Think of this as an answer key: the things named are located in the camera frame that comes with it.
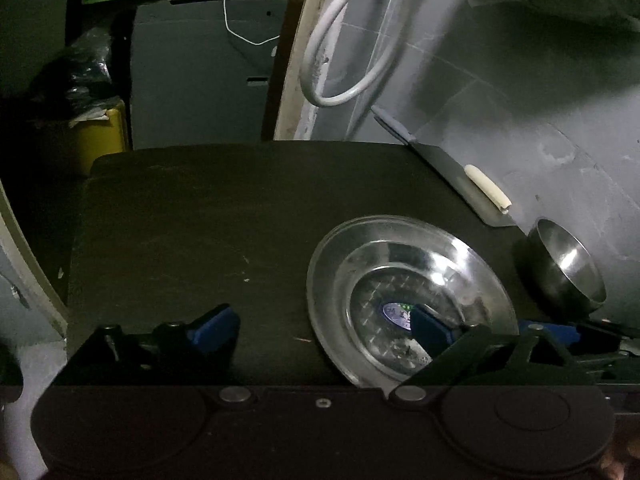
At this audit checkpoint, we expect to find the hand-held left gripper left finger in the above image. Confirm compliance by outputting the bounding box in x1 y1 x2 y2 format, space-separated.
75 302 241 388

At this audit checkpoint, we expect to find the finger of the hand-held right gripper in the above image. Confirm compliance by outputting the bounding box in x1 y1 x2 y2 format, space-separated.
520 317 626 361

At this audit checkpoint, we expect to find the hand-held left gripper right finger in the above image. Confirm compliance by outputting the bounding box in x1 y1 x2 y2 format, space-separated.
390 305 603 401

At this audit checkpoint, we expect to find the small steel bowl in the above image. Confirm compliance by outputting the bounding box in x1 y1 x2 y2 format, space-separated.
517 216 607 319

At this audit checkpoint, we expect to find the steel plate with blue sticker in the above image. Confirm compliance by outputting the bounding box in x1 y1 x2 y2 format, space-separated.
306 215 519 389

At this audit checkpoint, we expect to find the dark grey cabinet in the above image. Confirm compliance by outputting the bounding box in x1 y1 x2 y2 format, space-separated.
129 0 290 151

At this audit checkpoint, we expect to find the worn wooden board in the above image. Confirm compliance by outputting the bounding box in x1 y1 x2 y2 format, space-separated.
273 0 335 142

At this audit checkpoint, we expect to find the black plastic bag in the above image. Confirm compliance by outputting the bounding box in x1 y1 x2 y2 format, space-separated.
49 26 122 113

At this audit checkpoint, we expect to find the cream plastic handle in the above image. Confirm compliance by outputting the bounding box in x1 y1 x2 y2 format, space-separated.
464 163 512 214

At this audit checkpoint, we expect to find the cream door frame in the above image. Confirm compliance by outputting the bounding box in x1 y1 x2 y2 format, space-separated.
0 180 69 338

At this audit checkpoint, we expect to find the white hose loop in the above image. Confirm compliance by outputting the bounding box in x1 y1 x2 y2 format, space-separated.
299 0 402 107

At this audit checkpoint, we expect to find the thin white cable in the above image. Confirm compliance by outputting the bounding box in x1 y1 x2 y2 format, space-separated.
222 0 282 46

